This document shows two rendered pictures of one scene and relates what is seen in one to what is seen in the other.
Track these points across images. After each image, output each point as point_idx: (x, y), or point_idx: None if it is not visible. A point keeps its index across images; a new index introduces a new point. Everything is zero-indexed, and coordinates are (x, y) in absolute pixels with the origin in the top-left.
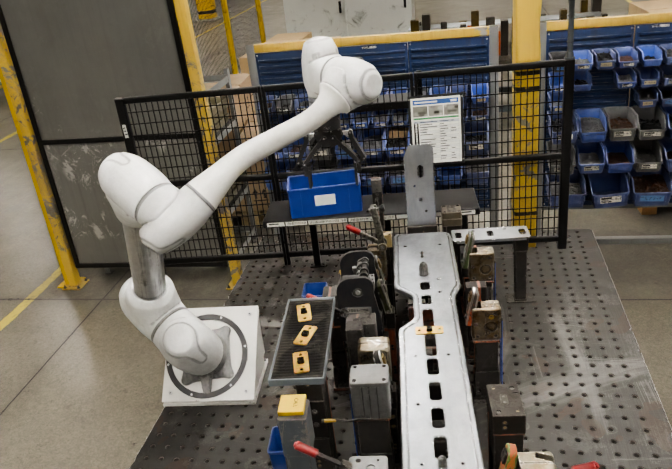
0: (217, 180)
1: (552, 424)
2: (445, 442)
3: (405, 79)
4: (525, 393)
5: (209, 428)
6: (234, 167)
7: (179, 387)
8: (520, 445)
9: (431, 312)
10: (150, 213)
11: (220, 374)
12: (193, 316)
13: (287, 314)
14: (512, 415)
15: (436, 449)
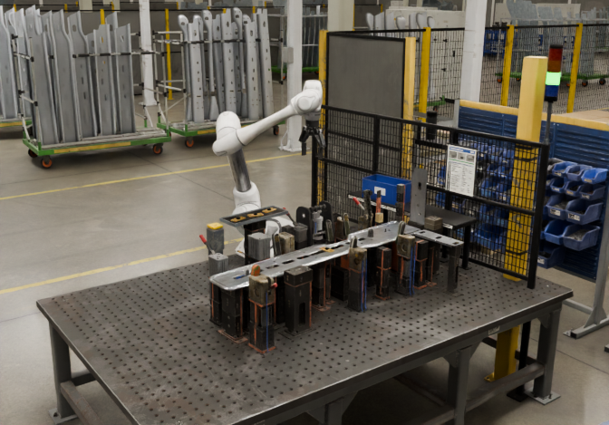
0: (246, 130)
1: (361, 328)
2: None
3: (448, 130)
4: (372, 316)
5: (238, 265)
6: (256, 128)
7: (244, 246)
8: (293, 293)
9: None
10: (218, 136)
11: None
12: (255, 208)
13: (263, 208)
14: (290, 273)
15: None
